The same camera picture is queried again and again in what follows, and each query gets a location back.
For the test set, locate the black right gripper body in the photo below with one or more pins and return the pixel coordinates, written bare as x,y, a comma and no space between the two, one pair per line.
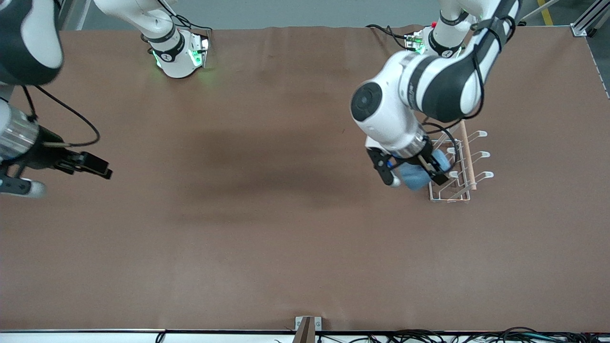
43,155

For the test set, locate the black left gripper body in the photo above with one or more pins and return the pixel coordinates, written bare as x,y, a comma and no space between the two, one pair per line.
427,160

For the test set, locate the light blue plastic cup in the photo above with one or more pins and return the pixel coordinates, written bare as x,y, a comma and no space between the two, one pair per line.
413,180

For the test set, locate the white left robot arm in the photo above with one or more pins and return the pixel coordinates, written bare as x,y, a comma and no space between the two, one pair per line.
381,109

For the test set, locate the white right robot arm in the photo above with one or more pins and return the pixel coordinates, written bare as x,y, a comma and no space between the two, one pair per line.
176,62

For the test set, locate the brown table cover sheet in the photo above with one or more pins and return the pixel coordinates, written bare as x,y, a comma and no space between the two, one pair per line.
238,262

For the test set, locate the metal bracket with wooden post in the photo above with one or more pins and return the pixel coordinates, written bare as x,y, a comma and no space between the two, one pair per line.
307,328

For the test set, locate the aluminium frame profile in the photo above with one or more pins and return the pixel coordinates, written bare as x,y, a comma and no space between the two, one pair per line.
588,19

